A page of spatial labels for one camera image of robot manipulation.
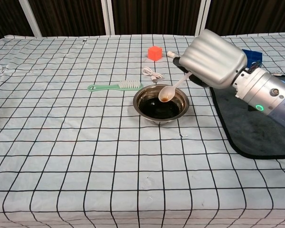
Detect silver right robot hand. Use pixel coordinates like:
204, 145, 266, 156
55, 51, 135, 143
173, 28, 248, 90

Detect white plastic spoon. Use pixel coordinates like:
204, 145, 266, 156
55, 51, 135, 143
158, 72, 192, 103

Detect dark grey cloth mat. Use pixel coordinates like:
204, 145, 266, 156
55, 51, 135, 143
208, 72, 285, 160

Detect stainless steel bowl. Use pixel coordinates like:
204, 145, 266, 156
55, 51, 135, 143
133, 85, 190, 126

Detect blue plastic block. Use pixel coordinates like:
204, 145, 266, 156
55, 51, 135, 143
241, 48, 264, 69

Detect clear tube white stopper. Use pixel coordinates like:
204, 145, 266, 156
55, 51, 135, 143
166, 50, 181, 59

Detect orange cube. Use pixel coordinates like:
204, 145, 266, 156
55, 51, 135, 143
147, 46, 163, 62

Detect green brush white bristles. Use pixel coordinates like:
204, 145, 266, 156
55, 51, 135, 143
87, 80, 144, 92

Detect white black checked tablecloth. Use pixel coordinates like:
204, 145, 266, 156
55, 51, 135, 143
0, 34, 285, 228

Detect white partition frame post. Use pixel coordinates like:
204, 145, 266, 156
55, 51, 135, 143
101, 0, 116, 36
20, 0, 42, 38
194, 0, 212, 37

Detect white USB cable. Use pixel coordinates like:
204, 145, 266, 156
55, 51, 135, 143
142, 66, 164, 83

